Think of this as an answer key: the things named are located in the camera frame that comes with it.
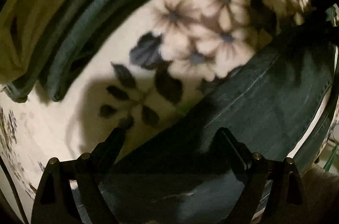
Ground dark blue denim jeans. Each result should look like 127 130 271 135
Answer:
99 40 338 223

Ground floral bed blanket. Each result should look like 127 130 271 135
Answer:
0 0 339 219

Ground folded dark jeans stack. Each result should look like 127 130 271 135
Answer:
3 0 147 103

